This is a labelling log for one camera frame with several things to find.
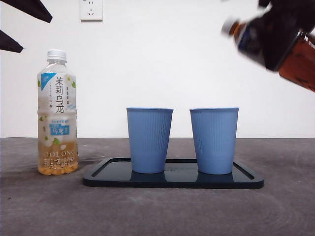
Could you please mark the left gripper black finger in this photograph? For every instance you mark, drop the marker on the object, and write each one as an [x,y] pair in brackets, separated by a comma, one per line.
[9,43]
[27,8]

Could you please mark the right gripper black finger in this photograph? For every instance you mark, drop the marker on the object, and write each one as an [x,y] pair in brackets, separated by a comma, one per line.
[278,44]

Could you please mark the dark oolong tea bottle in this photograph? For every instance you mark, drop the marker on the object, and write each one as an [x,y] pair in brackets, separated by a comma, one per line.
[299,65]

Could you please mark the jasmine oolong tea bottle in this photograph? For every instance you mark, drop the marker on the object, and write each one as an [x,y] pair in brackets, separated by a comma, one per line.
[57,98]

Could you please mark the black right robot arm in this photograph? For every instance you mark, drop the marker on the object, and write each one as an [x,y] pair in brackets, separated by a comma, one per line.
[295,12]

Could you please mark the blue ribbed cup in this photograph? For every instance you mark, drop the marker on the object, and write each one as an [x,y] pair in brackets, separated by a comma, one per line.
[148,140]
[214,140]

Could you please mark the dark blue tray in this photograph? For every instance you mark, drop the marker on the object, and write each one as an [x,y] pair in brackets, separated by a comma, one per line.
[172,181]

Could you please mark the white wall socket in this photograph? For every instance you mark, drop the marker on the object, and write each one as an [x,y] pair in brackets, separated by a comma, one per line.
[91,9]

